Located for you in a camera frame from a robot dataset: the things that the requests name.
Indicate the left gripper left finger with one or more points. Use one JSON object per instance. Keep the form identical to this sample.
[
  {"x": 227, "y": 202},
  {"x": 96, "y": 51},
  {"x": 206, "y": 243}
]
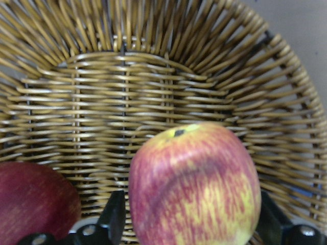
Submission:
[{"x": 107, "y": 230}]

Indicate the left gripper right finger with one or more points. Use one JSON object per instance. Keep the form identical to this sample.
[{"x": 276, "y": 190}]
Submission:
[{"x": 274, "y": 227}]

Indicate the yellow-red apple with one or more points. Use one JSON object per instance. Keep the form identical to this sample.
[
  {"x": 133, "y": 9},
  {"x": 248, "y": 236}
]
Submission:
[{"x": 194, "y": 184}]

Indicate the dark red apple in basket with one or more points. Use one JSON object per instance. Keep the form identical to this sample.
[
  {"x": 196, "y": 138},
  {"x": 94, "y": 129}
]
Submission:
[{"x": 36, "y": 199}]

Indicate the brown wicker basket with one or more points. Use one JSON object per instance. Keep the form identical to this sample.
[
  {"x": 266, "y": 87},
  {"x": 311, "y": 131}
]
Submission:
[{"x": 85, "y": 83}]

